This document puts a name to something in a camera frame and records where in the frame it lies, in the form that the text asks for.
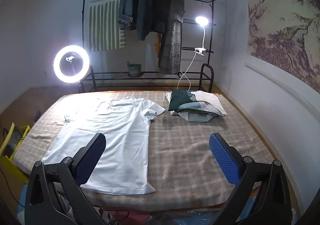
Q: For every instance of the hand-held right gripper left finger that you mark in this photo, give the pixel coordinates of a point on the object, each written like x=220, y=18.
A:
x=91, y=157

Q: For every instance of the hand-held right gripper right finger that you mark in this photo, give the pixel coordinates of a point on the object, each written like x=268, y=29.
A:
x=225, y=160

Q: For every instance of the white t-shirt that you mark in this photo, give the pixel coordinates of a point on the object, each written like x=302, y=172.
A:
x=112, y=140

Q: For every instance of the beige plaid blanket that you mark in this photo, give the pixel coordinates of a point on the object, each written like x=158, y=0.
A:
x=187, y=152

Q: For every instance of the light grey folded garment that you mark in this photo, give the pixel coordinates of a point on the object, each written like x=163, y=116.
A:
x=195, y=116

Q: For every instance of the cream folded garment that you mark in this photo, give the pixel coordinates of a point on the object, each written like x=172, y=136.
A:
x=212, y=102

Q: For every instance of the dark green folded garment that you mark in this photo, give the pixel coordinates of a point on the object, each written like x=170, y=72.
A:
x=178, y=101

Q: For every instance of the yellow box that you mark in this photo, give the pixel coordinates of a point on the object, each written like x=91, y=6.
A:
x=7, y=162

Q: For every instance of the small potted plant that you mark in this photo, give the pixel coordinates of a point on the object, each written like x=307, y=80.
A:
x=135, y=71

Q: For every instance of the dark shelf with items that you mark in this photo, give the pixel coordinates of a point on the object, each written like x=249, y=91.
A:
x=172, y=40

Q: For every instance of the white clip lamp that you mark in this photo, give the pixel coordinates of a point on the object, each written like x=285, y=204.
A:
x=201, y=20

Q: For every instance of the teal grey jacket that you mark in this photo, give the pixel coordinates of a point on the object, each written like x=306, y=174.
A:
x=145, y=10

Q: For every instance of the blue denim jacket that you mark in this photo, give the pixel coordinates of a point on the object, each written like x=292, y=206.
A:
x=127, y=2

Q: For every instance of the black jacket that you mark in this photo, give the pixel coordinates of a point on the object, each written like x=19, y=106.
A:
x=158, y=2

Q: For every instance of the black metal bed frame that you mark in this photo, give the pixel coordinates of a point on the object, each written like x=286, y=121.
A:
x=212, y=77

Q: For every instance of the green striped wall cloth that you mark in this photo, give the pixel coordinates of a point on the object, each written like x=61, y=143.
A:
x=105, y=27

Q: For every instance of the landscape wall mural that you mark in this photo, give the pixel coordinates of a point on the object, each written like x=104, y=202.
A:
x=280, y=27

